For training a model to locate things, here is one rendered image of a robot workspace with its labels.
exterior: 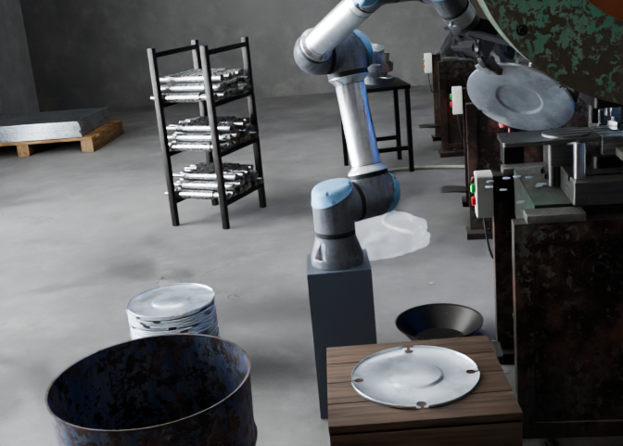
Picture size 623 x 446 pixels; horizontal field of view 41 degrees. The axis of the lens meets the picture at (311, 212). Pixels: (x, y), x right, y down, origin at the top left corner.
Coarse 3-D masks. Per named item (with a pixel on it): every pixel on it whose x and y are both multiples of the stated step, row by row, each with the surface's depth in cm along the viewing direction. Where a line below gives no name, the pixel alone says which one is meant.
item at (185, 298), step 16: (160, 288) 288; (176, 288) 287; (192, 288) 285; (208, 288) 284; (128, 304) 276; (144, 304) 275; (160, 304) 272; (176, 304) 271; (192, 304) 271; (208, 304) 270
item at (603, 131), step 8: (592, 128) 224; (600, 128) 223; (608, 128) 222; (616, 128) 221; (608, 136) 212; (616, 136) 212; (592, 144) 224; (600, 144) 215; (608, 144) 212; (616, 144) 212; (600, 152) 216; (608, 152) 213
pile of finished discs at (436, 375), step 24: (384, 360) 197; (408, 360) 196; (432, 360) 195; (456, 360) 194; (360, 384) 187; (384, 384) 186; (408, 384) 184; (432, 384) 183; (456, 384) 183; (408, 408) 175
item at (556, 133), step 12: (516, 132) 228; (528, 132) 226; (540, 132) 225; (552, 132) 221; (564, 132) 220; (576, 132) 219; (588, 132) 217; (504, 144) 216; (516, 144) 215; (528, 144) 215; (540, 144) 215; (552, 144) 214; (564, 144) 216; (552, 156) 217; (564, 156) 217; (540, 168) 227; (552, 168) 218; (552, 180) 219
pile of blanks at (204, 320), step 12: (192, 312) 266; (204, 312) 270; (216, 312) 279; (132, 324) 270; (144, 324) 266; (156, 324) 265; (168, 324) 263; (180, 324) 264; (192, 324) 266; (204, 324) 269; (216, 324) 281; (132, 336) 275; (144, 336) 266; (216, 336) 277
